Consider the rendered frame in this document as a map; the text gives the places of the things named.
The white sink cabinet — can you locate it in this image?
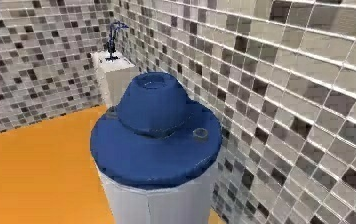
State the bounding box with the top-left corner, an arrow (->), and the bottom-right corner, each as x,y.
91,50 -> 141,109

